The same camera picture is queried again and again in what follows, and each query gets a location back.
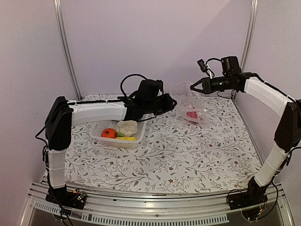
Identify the right aluminium frame post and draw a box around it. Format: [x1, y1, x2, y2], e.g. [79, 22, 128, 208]
[240, 0, 259, 71]

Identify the left aluminium frame post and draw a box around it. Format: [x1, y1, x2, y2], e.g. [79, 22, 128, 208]
[53, 0, 82, 100]

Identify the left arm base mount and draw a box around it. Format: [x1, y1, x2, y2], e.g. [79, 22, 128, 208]
[46, 186, 87, 210]

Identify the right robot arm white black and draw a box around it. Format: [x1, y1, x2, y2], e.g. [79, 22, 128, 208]
[190, 73, 301, 205]

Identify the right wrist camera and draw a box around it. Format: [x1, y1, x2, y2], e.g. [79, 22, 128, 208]
[197, 59, 214, 79]

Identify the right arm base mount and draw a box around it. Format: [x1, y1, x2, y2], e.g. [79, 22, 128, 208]
[226, 184, 279, 222]

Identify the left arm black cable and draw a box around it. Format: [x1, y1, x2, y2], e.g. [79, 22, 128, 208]
[120, 73, 148, 97]

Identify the clear zip top bag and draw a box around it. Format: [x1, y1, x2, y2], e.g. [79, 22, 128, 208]
[169, 81, 210, 128]

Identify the yellow toy corn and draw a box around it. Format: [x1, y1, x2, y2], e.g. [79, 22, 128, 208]
[116, 137, 137, 141]

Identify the red toy pepper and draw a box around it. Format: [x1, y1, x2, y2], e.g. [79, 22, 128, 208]
[186, 111, 203, 123]

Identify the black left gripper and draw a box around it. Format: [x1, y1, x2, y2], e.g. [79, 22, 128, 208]
[145, 93, 178, 116]

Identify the floral patterned table mat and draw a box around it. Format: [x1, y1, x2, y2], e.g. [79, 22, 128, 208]
[44, 94, 269, 194]

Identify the aluminium frame post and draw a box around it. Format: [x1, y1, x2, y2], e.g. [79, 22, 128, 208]
[240, 0, 259, 71]
[53, 0, 82, 100]

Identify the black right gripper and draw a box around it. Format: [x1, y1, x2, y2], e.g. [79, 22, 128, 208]
[191, 75, 236, 94]

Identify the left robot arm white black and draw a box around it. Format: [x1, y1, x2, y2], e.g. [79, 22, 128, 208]
[41, 79, 177, 204]

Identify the white perforated plastic basket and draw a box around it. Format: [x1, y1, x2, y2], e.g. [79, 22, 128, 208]
[90, 120, 147, 149]

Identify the white toy cauliflower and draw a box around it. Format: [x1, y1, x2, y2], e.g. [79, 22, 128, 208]
[116, 121, 138, 137]

